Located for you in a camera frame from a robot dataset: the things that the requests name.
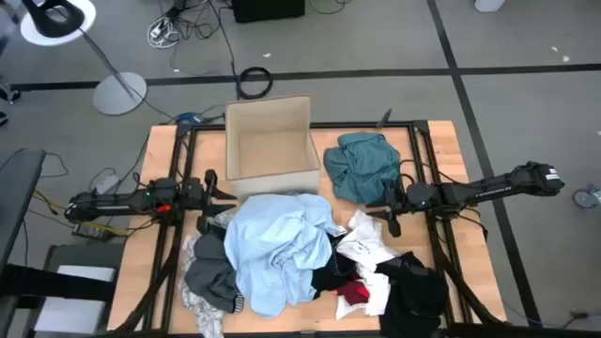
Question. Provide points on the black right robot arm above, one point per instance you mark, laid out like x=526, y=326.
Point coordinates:
x=488, y=188

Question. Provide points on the red garment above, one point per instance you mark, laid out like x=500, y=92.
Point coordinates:
x=352, y=292

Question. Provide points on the small black garment striped band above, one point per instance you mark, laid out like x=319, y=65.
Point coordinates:
x=331, y=274

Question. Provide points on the grey power adapter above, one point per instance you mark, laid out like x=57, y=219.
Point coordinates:
x=108, y=184

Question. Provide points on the dark grey garment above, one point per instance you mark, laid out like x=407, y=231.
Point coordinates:
x=211, y=272

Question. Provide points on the black garment with grey waistband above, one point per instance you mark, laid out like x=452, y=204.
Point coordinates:
x=413, y=296

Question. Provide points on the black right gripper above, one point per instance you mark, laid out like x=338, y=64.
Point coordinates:
x=394, y=199

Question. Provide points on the grey caster wheel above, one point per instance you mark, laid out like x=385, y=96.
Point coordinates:
x=584, y=197

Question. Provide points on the white floor object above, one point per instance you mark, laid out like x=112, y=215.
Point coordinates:
x=488, y=4

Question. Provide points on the teal crumpled garment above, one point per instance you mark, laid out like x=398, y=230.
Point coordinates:
x=361, y=164

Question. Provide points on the grey chair with white seat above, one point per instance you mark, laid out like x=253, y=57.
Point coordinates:
x=75, y=253

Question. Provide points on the floor lamp with round base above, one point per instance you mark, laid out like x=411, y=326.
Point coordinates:
x=119, y=94

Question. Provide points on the black floor box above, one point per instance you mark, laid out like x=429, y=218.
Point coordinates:
x=267, y=9

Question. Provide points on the black power adapter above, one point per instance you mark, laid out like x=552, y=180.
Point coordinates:
x=91, y=231

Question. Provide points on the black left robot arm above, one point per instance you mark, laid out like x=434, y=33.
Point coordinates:
x=117, y=202

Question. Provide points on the white t-shirt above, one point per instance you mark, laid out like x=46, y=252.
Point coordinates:
x=366, y=244

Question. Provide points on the black angled bar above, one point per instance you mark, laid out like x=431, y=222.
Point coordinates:
x=384, y=118

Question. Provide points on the white leaf-print garment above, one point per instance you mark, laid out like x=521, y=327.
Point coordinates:
x=206, y=321

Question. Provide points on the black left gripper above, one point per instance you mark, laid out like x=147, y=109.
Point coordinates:
x=199, y=197

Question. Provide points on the beige fabric storage box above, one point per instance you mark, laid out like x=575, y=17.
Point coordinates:
x=272, y=155

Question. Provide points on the light blue shirt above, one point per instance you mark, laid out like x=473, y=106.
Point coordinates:
x=277, y=249

